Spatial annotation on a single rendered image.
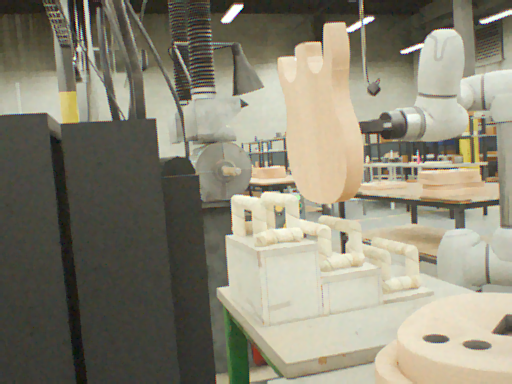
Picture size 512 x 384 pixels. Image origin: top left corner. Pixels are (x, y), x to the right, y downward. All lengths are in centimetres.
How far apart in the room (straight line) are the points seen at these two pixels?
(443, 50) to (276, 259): 68
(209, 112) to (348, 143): 88
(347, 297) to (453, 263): 84
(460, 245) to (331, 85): 101
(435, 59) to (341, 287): 63
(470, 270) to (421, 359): 131
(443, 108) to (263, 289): 68
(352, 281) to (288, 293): 16
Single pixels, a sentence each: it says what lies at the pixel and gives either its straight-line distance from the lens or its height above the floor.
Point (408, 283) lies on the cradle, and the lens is 137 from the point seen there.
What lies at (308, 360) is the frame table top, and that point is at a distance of 101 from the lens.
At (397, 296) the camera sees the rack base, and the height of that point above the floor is 94.
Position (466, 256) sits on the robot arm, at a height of 89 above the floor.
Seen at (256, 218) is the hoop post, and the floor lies 117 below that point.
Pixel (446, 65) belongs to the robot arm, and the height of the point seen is 150.
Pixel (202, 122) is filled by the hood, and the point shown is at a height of 144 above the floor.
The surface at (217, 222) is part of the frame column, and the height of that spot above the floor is 101.
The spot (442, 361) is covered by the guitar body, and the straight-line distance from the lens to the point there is 73.
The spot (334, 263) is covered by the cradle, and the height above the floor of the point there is 104.
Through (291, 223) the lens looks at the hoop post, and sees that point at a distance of 121.
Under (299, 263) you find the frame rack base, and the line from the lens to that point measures 119.
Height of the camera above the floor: 131
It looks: 4 degrees down
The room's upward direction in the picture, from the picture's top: 4 degrees counter-clockwise
